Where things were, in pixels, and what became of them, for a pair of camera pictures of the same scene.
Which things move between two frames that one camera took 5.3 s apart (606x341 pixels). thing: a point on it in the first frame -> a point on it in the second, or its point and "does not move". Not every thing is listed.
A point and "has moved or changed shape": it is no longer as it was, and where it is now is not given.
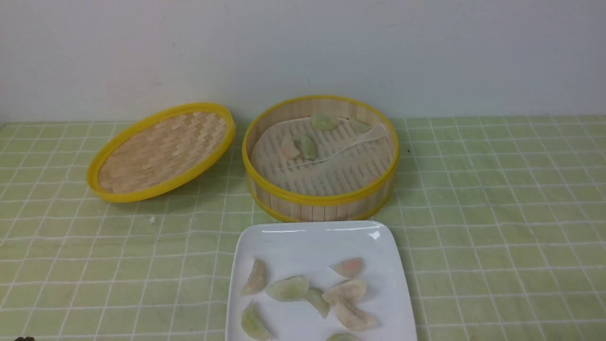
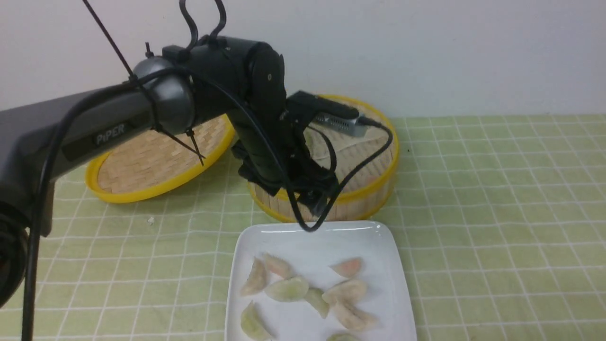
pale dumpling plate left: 257,280 does not move
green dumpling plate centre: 291,289 does not move
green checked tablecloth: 503,219 does not move
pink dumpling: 288,147 has moved or changed shape
